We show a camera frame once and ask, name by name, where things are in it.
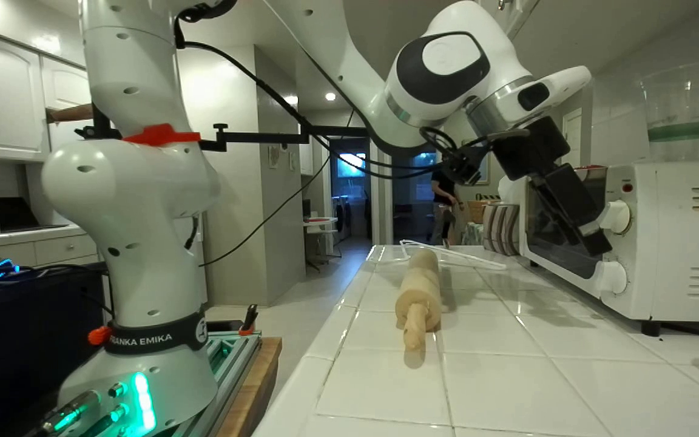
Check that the wooden rolling pin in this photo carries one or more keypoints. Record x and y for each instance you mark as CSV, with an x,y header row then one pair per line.
x,y
419,298

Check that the stacked plates in rack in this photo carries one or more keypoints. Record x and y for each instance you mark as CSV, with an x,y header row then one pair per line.
x,y
501,229

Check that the orange clamp on bar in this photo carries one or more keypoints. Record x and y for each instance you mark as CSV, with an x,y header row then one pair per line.
x,y
160,133

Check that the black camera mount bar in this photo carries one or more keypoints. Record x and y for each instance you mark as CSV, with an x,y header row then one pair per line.
x,y
261,137

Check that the white background table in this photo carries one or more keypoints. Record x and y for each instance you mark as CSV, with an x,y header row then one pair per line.
x,y
320,232

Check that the person in dark clothes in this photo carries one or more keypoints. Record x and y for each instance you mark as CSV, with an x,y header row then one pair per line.
x,y
445,203

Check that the white microwave oven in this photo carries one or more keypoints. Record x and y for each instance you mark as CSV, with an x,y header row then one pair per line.
x,y
674,244

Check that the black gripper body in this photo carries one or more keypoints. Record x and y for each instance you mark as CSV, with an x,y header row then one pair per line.
x,y
539,154

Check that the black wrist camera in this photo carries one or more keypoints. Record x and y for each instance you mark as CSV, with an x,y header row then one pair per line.
x,y
462,166

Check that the orange black spring clamp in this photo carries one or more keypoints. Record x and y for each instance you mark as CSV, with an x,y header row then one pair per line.
x,y
249,319
97,332

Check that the round ceiling light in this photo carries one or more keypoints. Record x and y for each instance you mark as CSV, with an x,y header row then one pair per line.
x,y
331,95

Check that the white wall cabinets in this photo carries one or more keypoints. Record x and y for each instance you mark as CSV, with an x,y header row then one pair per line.
x,y
10,98

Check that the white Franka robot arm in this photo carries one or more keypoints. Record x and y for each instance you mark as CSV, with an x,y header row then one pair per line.
x,y
147,203

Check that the black equipment box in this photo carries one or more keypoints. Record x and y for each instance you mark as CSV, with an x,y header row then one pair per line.
x,y
24,348

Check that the wooden base board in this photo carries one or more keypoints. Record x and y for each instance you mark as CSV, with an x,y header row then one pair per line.
x,y
254,390

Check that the white round microwave knob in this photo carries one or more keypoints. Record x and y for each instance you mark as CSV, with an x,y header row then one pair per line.
x,y
619,216
612,279

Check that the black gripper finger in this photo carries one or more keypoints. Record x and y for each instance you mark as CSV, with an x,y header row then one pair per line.
x,y
576,251
597,244

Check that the clear glass bowl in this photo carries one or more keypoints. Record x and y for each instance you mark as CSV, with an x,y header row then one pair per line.
x,y
689,105

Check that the aluminium profile frame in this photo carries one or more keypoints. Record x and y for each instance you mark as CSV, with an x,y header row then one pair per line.
x,y
228,354

